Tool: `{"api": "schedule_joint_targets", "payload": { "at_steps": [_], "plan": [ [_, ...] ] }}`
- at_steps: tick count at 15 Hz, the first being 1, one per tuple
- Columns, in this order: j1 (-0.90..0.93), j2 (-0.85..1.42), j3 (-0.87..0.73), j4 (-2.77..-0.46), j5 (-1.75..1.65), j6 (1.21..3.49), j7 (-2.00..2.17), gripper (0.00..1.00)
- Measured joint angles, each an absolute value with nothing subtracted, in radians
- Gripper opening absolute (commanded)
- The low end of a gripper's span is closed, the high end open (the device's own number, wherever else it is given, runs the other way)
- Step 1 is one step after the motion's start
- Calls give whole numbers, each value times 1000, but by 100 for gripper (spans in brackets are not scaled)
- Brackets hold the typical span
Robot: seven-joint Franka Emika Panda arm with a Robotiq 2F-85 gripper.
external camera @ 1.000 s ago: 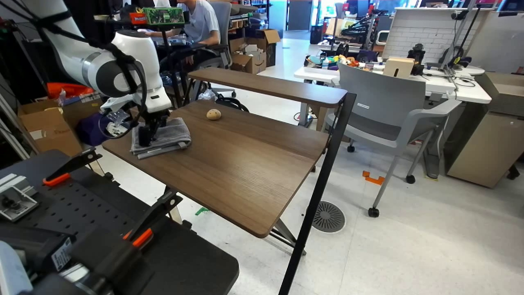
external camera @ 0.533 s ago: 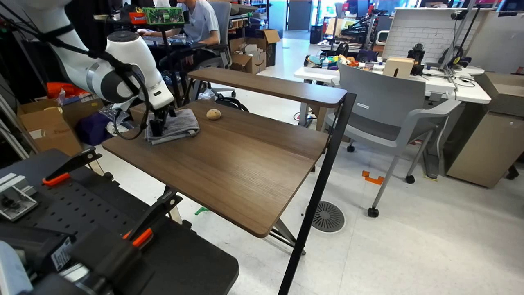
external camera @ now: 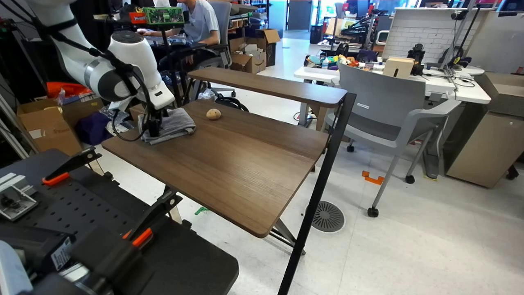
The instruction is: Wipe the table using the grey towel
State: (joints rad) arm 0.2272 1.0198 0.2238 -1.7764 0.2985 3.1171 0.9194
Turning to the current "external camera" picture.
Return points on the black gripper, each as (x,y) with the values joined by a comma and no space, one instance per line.
(153,116)

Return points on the grey towel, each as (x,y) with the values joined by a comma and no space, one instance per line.
(180,124)

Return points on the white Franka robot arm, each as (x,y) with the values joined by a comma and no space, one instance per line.
(135,59)

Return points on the dark blue bag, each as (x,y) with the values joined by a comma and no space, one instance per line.
(91,129)

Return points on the orange plastic object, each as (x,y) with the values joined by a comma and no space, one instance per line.
(62,88)

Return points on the large cardboard box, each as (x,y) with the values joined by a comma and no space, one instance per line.
(45,127)

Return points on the red container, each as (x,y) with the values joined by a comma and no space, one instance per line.
(135,18)

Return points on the green circuit board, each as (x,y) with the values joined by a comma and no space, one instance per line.
(162,14)

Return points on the open cardboard box, low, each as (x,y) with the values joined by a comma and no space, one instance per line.
(247,59)

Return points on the person in grey shirt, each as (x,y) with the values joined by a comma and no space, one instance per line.
(199,21)

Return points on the black perforated workbench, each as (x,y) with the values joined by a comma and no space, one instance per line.
(163,262)

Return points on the open cardboard box, tall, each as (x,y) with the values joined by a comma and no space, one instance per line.
(268,41)

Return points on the small black white device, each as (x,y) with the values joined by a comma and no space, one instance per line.
(14,200)

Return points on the round floor drain cover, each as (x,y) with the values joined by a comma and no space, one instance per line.
(327,216)

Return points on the light blue cloth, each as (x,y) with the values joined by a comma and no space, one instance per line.
(9,270)

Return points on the grey office chair on castors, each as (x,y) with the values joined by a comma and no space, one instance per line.
(376,103)

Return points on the small cardboard box on table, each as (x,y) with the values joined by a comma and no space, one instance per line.
(396,65)

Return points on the white pegboard panel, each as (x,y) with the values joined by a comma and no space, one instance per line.
(419,32)

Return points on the white background table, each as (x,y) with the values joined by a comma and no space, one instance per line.
(468,91)

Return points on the black tripod stand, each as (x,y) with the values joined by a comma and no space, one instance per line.
(460,37)

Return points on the beige cabinet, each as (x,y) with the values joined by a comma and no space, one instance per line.
(484,141)

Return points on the orange floor bracket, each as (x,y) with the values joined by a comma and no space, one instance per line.
(371,177)

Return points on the black camera device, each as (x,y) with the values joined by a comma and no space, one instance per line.
(415,54)

